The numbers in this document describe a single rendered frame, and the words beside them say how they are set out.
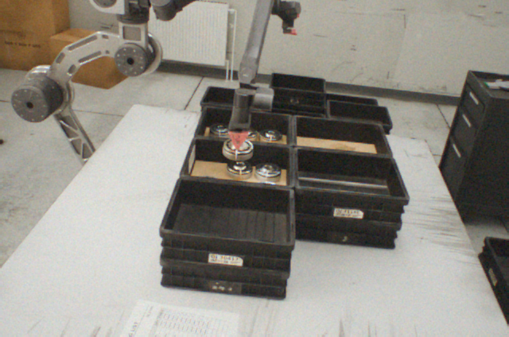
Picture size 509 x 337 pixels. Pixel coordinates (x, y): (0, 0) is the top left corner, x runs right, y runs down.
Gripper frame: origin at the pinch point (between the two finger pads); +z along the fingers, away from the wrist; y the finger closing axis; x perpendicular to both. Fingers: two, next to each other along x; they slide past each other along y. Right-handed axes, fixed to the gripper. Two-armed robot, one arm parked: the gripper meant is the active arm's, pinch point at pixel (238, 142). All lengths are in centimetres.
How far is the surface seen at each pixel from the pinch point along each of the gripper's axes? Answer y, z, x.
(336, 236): -7.3, 28.9, -39.3
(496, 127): 111, 32, -140
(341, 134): 51, 19, -43
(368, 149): 46, 21, -56
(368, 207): -6, 15, -48
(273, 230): -19.4, 20.1, -16.1
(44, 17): 288, 65, 208
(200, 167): 14.8, 22.2, 14.6
